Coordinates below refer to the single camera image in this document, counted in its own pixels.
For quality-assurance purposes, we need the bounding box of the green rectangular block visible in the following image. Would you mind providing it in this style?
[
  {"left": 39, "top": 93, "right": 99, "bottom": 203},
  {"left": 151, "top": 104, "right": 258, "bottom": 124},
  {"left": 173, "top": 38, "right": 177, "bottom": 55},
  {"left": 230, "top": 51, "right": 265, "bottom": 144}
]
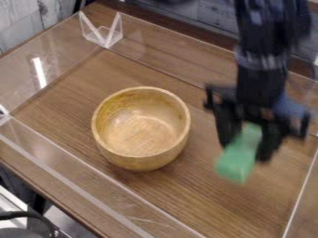
[{"left": 215, "top": 124, "right": 262, "bottom": 184}]

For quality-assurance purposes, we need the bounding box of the black cable under table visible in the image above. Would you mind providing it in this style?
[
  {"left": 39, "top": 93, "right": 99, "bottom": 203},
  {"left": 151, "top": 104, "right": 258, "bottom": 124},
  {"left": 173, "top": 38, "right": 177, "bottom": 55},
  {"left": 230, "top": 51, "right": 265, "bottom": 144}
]
[{"left": 0, "top": 210, "right": 60, "bottom": 238}]

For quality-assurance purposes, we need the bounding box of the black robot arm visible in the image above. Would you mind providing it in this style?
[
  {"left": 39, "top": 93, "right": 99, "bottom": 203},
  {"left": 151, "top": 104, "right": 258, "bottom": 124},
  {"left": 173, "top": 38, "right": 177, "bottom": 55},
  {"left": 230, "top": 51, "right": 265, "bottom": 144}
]
[{"left": 203, "top": 0, "right": 312, "bottom": 163}]

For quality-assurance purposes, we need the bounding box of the brown wooden bowl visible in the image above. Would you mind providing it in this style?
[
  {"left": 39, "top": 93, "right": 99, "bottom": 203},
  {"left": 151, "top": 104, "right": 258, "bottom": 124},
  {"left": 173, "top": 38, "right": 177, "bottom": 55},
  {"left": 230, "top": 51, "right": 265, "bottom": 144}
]
[{"left": 91, "top": 86, "right": 191, "bottom": 171}]

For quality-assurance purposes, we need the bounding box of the black metal table frame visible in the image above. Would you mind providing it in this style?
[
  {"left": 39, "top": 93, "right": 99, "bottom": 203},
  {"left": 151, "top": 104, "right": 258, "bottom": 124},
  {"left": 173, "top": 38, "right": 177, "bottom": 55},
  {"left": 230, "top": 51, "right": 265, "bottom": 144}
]
[{"left": 0, "top": 166, "right": 71, "bottom": 238}]

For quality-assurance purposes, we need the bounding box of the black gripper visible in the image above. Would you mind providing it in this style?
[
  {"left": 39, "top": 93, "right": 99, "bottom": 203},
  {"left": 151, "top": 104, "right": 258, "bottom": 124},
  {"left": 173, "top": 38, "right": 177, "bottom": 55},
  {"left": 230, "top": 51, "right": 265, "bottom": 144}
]
[{"left": 203, "top": 62, "right": 310, "bottom": 163}]

